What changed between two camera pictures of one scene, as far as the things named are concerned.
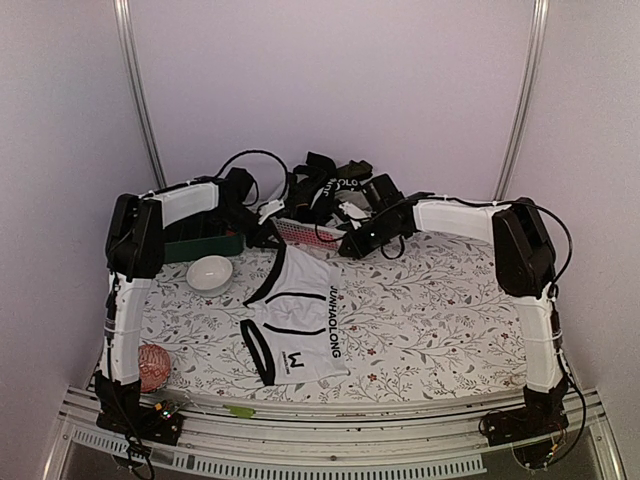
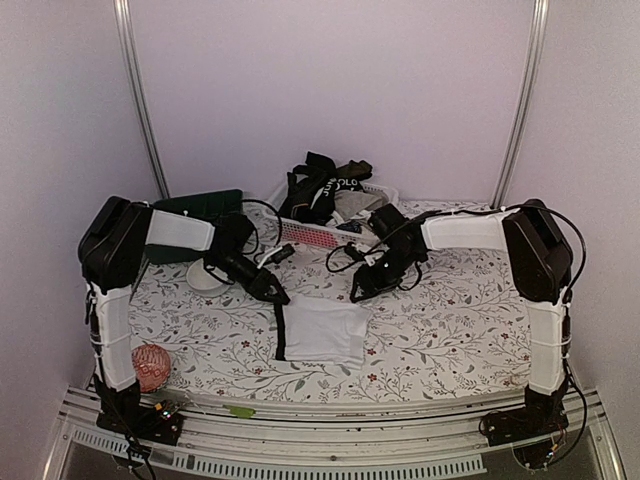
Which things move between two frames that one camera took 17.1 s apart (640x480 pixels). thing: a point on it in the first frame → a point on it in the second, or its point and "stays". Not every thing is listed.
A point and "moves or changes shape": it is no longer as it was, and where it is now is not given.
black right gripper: (359, 250) → (372, 286)
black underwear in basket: (312, 187) stays
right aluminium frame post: (536, 50) stays
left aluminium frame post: (122, 12) stays
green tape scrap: (239, 411) stays
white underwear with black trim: (293, 325) moves or changes shape
